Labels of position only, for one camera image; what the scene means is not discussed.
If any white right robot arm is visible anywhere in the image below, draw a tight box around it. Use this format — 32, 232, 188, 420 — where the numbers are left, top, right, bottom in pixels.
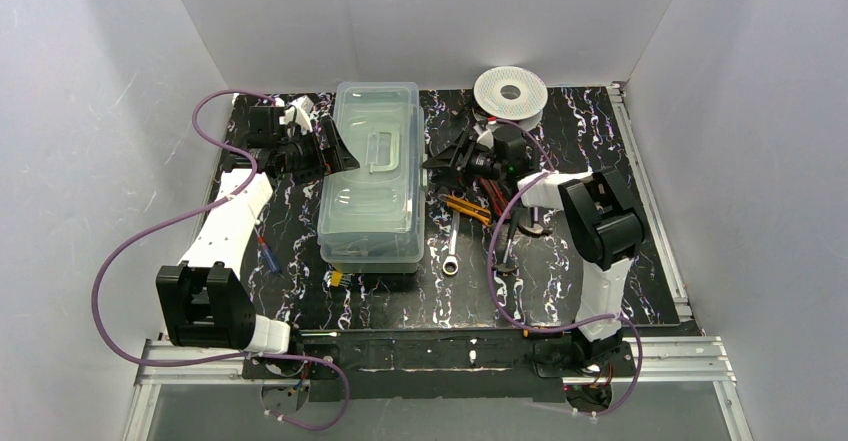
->
422, 118, 649, 366

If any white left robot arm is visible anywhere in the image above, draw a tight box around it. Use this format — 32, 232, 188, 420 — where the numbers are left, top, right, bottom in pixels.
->
155, 96, 360, 355

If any red black utility knife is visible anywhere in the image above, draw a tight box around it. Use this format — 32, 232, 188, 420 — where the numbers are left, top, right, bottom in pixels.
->
479, 178, 507, 216

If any white filament spool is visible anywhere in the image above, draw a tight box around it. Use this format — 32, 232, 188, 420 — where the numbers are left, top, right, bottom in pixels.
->
472, 66, 549, 131

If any orange utility knife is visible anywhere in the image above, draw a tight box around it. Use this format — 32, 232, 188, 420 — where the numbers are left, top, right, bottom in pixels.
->
438, 193, 493, 227

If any black marbled table mat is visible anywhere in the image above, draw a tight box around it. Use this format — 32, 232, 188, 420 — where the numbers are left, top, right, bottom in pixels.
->
192, 86, 684, 333

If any silver combination wrench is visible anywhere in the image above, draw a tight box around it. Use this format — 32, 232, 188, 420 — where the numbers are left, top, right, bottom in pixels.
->
442, 209, 461, 277

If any small yellow bit holder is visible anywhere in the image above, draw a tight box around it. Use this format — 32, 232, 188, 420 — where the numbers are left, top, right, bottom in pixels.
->
327, 271, 351, 288

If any yellow black screwdriver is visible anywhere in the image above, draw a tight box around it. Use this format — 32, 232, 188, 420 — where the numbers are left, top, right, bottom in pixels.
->
522, 326, 568, 340

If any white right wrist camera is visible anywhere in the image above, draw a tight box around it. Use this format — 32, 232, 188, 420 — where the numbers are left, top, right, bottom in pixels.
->
473, 121, 498, 152

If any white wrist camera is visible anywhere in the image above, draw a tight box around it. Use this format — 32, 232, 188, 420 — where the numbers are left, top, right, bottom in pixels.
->
473, 121, 498, 152
279, 95, 314, 134

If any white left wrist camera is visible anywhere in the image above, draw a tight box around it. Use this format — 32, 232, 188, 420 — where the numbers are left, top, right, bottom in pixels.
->
279, 95, 314, 134

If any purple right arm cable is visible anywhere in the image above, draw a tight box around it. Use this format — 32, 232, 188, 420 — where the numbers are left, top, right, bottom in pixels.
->
486, 118, 644, 418

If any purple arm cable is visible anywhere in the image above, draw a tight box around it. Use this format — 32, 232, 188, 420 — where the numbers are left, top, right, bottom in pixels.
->
486, 118, 644, 418
91, 89, 351, 434

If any green handled screwdriver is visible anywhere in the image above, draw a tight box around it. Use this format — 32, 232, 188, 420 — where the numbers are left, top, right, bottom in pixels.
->
495, 214, 520, 275

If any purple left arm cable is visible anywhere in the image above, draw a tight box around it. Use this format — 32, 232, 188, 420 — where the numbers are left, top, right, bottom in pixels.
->
91, 89, 351, 434

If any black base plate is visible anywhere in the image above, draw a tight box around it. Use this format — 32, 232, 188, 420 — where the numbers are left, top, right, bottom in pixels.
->
242, 329, 635, 402

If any aluminium frame rail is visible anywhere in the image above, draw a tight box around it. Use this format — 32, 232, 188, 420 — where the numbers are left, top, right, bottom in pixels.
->
123, 337, 751, 440

